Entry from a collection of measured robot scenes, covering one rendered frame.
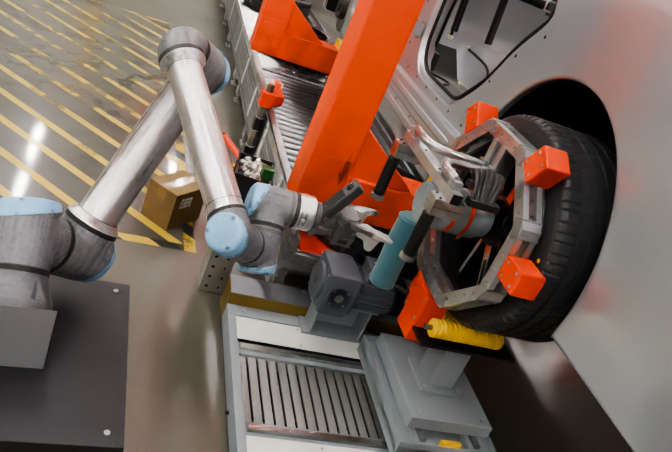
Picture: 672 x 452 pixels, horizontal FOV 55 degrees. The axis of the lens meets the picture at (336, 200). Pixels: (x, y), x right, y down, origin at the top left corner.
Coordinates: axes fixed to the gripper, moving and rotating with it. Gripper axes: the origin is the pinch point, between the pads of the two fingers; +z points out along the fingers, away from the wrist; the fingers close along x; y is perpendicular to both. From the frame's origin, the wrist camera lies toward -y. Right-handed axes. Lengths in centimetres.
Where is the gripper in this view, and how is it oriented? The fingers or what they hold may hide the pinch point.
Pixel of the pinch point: (386, 225)
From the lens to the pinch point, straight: 169.6
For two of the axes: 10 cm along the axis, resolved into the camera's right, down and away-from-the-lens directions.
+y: -3.7, 8.4, 4.0
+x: 1.8, 4.8, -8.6
